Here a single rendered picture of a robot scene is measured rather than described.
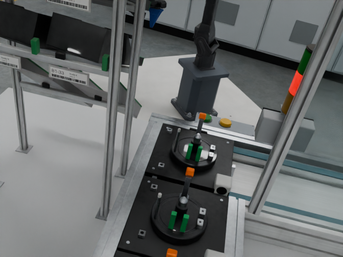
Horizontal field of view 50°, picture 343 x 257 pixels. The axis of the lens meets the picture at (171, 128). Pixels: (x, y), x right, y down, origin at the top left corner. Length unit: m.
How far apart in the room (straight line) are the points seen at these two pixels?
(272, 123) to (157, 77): 0.91
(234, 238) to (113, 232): 0.30
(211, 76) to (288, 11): 2.71
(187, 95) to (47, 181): 0.60
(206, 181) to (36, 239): 0.47
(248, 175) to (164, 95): 0.57
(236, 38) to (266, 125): 3.30
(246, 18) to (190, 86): 2.72
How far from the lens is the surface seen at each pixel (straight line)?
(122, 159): 1.14
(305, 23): 4.03
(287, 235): 1.09
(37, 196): 1.12
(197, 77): 1.33
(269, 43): 4.12
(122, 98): 1.02
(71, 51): 0.84
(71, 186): 1.14
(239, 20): 4.08
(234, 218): 1.00
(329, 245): 1.12
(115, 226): 0.93
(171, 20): 4.26
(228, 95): 1.68
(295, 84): 0.83
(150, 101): 1.52
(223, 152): 1.16
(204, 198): 1.00
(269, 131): 0.89
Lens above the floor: 1.69
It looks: 37 degrees down
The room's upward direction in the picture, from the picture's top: 11 degrees clockwise
